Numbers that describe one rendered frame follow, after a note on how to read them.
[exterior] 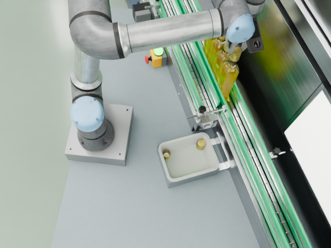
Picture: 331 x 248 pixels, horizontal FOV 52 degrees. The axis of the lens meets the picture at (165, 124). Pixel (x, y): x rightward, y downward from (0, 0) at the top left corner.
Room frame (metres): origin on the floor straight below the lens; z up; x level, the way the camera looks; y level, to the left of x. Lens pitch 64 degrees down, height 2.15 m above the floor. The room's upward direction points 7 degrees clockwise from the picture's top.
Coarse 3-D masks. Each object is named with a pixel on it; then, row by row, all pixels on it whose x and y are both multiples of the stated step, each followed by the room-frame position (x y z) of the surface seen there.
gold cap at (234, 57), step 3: (237, 48) 0.81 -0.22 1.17; (234, 51) 0.80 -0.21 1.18; (237, 51) 0.80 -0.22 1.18; (240, 51) 0.80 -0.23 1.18; (231, 54) 0.80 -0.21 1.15; (234, 54) 0.79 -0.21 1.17; (237, 54) 0.79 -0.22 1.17; (240, 54) 0.79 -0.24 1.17; (231, 57) 0.79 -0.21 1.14; (234, 57) 0.79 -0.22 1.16; (237, 57) 0.79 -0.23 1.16; (231, 60) 0.79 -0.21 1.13; (234, 60) 0.79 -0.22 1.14; (237, 60) 0.79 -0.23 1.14
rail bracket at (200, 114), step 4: (200, 108) 0.64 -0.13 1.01; (204, 108) 0.64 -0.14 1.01; (220, 108) 0.68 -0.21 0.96; (224, 108) 0.68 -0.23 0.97; (200, 112) 0.63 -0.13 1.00; (204, 112) 0.65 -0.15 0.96; (208, 112) 0.65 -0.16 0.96; (212, 112) 0.66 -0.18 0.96; (224, 112) 0.67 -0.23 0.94; (192, 116) 0.63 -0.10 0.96; (196, 116) 0.63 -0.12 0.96; (200, 116) 0.63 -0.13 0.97; (196, 120) 0.64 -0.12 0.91; (200, 120) 0.64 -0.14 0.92; (196, 124) 0.63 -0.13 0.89
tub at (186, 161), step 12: (168, 144) 0.55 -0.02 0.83; (180, 144) 0.57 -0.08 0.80; (192, 144) 0.59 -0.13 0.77; (180, 156) 0.52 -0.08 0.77; (192, 156) 0.53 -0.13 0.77; (204, 156) 0.54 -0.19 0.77; (216, 156) 0.52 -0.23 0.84; (168, 168) 0.46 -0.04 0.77; (180, 168) 0.47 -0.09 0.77; (192, 168) 0.48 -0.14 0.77; (204, 168) 0.48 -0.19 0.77; (216, 168) 0.47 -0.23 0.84; (180, 180) 0.40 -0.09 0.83
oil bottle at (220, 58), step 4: (220, 52) 0.86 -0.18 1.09; (216, 56) 0.86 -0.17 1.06; (220, 56) 0.84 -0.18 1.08; (224, 56) 0.84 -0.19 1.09; (228, 56) 0.84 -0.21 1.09; (216, 60) 0.85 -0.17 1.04; (220, 60) 0.83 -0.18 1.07; (224, 60) 0.83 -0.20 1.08; (228, 60) 0.83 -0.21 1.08; (216, 64) 0.84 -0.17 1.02; (220, 64) 0.82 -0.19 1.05; (212, 68) 0.86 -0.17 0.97; (216, 68) 0.84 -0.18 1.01; (220, 68) 0.82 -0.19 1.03; (216, 72) 0.83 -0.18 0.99; (216, 76) 0.82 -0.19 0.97
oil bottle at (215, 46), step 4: (216, 40) 0.91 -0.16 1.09; (212, 44) 0.91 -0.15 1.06; (216, 44) 0.89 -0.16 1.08; (220, 44) 0.89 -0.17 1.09; (224, 44) 0.90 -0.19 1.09; (212, 48) 0.91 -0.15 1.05; (216, 48) 0.88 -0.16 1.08; (220, 48) 0.88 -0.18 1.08; (212, 52) 0.90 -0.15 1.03; (216, 52) 0.88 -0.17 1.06; (208, 56) 0.92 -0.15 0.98; (212, 56) 0.89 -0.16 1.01; (208, 60) 0.91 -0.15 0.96; (212, 60) 0.88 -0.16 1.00; (212, 64) 0.88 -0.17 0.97
